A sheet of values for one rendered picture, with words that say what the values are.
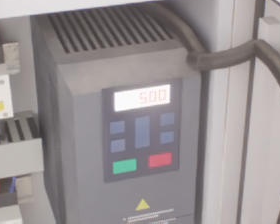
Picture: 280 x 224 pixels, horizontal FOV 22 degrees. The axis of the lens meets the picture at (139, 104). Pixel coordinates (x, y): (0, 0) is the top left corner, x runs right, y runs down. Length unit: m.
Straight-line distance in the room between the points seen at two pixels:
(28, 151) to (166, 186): 0.16
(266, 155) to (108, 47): 0.17
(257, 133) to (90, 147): 0.14
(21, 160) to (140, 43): 0.19
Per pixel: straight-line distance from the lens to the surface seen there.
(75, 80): 0.59
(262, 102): 0.58
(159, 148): 0.63
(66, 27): 0.67
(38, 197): 0.85
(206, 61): 0.56
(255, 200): 0.64
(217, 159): 0.65
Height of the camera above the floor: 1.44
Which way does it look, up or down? 30 degrees down
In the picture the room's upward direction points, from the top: straight up
